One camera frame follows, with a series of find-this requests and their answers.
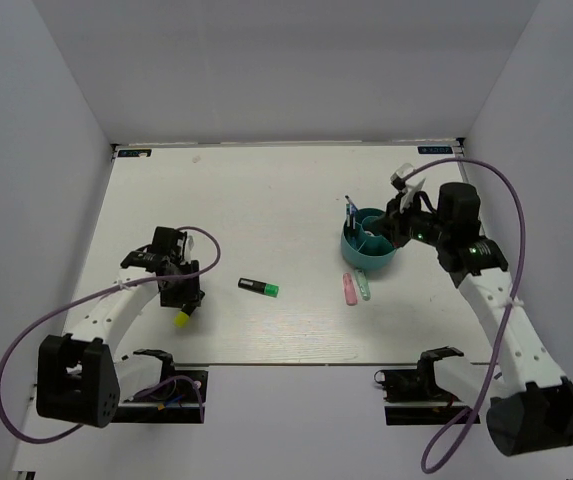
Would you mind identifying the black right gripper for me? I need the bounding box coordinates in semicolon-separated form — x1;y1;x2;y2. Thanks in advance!
369;190;449;250

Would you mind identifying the yellow black highlighter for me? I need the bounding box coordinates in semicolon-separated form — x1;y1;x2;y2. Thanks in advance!
173;304;197;328

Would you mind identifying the dark blue gel pen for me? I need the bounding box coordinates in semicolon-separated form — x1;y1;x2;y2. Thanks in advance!
347;203;355;237

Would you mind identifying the mint green eraser pen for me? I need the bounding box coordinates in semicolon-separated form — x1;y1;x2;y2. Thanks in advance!
354;269;371;301

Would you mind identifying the green black highlighter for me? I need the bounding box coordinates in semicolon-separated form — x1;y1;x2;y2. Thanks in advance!
238;278;279;298

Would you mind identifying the pink eraser pen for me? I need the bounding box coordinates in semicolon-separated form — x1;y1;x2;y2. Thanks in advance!
342;272;358;306

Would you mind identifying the green cap slim pen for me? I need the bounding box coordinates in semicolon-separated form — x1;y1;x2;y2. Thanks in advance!
349;202;358;239

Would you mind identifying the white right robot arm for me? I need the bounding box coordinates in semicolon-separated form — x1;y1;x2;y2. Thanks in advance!
373;180;573;456

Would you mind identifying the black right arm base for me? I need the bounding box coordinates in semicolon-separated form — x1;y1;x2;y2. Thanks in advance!
373;346;484;426

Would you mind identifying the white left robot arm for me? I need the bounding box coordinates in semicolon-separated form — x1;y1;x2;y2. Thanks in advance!
36;227;205;427

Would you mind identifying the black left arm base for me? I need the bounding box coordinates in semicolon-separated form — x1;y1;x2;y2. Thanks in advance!
112;349;209;424

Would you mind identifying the teal round desk organizer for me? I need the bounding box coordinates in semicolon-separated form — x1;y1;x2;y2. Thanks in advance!
340;208;396;272

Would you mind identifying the right corner label sticker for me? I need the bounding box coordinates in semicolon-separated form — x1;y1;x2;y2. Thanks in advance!
417;145;453;156

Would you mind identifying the corner label sticker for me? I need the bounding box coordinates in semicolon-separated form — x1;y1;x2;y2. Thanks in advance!
417;145;453;156
117;149;152;158

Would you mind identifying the left corner label sticker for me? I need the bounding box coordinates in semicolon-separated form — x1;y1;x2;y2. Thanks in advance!
117;149;152;158

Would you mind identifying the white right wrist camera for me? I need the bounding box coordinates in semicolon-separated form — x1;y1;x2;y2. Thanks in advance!
390;163;425;213

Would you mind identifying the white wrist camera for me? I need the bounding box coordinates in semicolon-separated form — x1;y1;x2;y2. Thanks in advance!
182;234;194;255
390;163;425;213

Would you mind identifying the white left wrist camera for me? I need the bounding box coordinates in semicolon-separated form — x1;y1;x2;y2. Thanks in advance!
182;234;194;255

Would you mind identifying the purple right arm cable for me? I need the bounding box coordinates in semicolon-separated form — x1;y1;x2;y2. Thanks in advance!
393;158;525;475

